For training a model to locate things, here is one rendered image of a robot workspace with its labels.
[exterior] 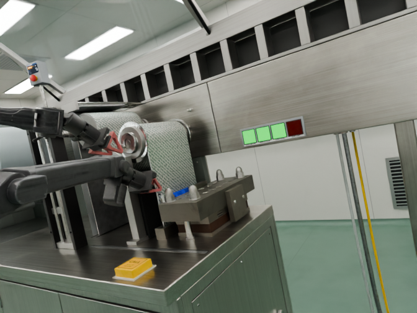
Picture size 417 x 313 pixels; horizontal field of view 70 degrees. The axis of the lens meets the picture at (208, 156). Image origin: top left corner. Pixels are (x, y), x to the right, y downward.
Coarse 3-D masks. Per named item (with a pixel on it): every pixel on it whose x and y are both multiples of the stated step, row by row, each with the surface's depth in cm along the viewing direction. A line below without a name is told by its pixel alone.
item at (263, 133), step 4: (260, 128) 113; (264, 128) 112; (268, 128) 111; (260, 132) 113; (264, 132) 112; (268, 132) 111; (260, 136) 113; (264, 136) 112; (268, 136) 111; (260, 140) 114
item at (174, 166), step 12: (156, 156) 106; (168, 156) 111; (180, 156) 117; (156, 168) 105; (168, 168) 110; (180, 168) 116; (192, 168) 122; (168, 180) 109; (180, 180) 115; (192, 180) 121; (156, 192) 104
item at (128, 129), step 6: (126, 132) 105; (132, 132) 104; (138, 132) 102; (120, 138) 107; (138, 138) 102; (120, 144) 108; (138, 144) 103; (138, 150) 103; (132, 156) 105; (138, 156) 105
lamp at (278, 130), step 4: (280, 124) 108; (272, 128) 110; (276, 128) 109; (280, 128) 108; (284, 128) 108; (272, 132) 110; (276, 132) 110; (280, 132) 109; (284, 132) 108; (276, 136) 110; (280, 136) 109; (284, 136) 108
